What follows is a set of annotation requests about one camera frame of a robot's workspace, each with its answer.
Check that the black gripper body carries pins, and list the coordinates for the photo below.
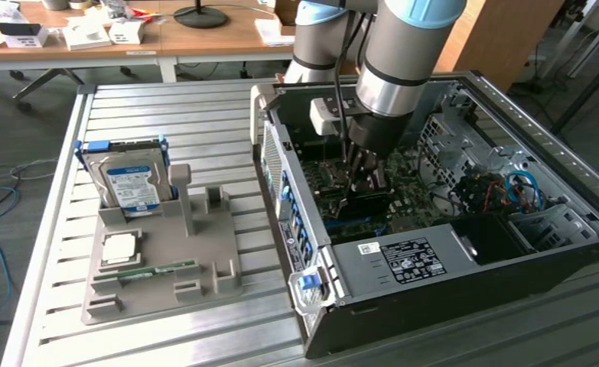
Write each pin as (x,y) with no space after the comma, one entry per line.
(381,132)

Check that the black Nvidia graphics card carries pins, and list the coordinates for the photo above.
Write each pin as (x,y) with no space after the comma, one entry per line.
(368,206)

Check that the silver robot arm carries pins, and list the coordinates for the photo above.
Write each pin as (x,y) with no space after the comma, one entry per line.
(406,57)

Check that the metal CPU socket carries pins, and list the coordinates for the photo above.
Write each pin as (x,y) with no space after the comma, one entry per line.
(333,172)

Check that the green motherboard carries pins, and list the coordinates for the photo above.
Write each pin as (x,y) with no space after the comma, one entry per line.
(417,206)

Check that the metal drive cage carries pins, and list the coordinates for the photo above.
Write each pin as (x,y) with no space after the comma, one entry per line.
(448,149)

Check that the long PCIe expansion slot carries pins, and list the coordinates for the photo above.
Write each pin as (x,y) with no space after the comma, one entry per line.
(353,224)

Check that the grey power supply unit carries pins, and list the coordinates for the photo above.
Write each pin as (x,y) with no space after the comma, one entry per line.
(361,267)

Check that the black fan shroud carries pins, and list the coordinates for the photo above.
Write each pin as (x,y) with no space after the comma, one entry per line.
(488,237)

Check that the blue case release latch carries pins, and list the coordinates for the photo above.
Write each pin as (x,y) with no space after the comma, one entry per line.
(309,281)

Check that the white paper stack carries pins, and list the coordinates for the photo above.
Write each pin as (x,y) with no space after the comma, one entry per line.
(274,34)

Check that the wooden cabinet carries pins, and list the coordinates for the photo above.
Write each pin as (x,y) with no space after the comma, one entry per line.
(509,38)

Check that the black open PC case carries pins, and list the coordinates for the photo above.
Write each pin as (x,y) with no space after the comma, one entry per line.
(432,313)

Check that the metal disk bay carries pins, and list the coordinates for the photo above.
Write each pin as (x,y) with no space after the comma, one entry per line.
(560,229)

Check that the wooden desk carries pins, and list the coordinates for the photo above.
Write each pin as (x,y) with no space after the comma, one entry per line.
(202,42)

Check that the hard disk in blue carrier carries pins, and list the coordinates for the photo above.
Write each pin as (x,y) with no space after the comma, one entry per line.
(126,183)

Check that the black lamp base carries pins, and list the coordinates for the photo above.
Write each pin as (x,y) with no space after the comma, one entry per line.
(200,19)

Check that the green RAM stick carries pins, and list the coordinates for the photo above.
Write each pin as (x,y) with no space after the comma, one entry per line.
(152,270)

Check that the grey parts rack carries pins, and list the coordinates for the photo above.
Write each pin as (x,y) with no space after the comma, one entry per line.
(162,283)

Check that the silver CPU chip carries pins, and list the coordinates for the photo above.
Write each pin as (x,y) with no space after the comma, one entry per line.
(118,248)

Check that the small white labelled box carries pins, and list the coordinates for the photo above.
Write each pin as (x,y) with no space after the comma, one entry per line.
(126,34)

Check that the flat white box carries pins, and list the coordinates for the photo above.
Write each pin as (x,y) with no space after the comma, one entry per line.
(82,40)

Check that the black desk leg with caster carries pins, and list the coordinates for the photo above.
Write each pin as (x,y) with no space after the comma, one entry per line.
(49,78)

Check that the tape roll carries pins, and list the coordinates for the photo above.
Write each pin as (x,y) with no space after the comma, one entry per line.
(81,4)

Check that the grey cup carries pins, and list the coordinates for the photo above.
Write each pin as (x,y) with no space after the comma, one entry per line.
(56,4)

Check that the open white cardboard box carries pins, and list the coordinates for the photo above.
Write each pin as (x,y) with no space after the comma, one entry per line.
(23,40)

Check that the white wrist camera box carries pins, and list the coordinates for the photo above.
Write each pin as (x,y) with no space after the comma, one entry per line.
(325,118)

